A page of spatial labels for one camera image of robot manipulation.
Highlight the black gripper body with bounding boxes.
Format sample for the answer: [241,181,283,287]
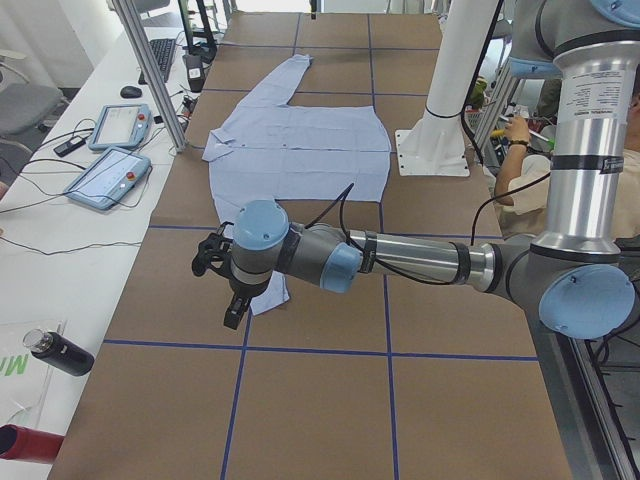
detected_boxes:
[229,279,260,310]

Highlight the aluminium frame post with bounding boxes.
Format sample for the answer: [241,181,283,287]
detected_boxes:
[112,0,187,153]

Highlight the teach pendant tablet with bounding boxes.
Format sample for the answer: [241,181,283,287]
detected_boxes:
[87,103,153,151]
[63,147,151,211]

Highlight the black keyboard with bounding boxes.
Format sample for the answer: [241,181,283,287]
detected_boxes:
[149,38,176,82]

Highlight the black water bottle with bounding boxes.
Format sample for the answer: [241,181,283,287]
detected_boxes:
[23,329,94,377]

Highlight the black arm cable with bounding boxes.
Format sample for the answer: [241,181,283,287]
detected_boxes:
[304,182,551,286]

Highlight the white central robot pedestal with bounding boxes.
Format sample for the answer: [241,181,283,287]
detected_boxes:
[395,0,501,177]

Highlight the upper teach pendant tablet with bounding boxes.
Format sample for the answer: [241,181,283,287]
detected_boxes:
[87,103,153,151]

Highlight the black computer mouse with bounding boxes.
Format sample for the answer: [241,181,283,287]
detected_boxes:
[119,85,142,99]

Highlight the lower teach pendant tablet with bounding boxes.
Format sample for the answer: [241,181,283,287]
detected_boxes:
[63,147,151,211]

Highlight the seated person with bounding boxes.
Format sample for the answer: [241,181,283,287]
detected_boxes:
[493,79,640,239]

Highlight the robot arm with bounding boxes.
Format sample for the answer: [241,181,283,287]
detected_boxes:
[205,1,639,339]

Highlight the red bottle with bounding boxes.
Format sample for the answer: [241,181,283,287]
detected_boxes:
[1,424,65,464]

